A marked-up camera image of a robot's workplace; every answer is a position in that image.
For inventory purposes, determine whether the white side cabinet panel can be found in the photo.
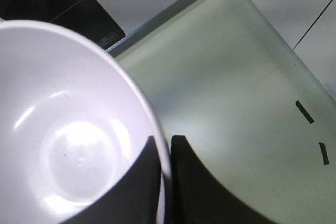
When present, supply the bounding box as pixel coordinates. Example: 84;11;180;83
251;0;335;97

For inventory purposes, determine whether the purple plastic bowl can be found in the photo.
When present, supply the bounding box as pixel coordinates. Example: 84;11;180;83
1;20;172;223

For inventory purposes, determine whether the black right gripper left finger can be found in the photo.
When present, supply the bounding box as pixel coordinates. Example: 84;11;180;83
64;136;161;223

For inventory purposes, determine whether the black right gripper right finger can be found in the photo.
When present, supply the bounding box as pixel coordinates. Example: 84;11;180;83
170;135;272;223

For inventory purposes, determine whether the black floor tape strip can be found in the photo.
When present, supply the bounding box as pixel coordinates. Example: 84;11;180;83
318;142;329;165
295;100;314;124

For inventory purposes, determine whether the black built-in disinfection cabinet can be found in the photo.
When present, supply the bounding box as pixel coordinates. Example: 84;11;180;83
1;0;125;50

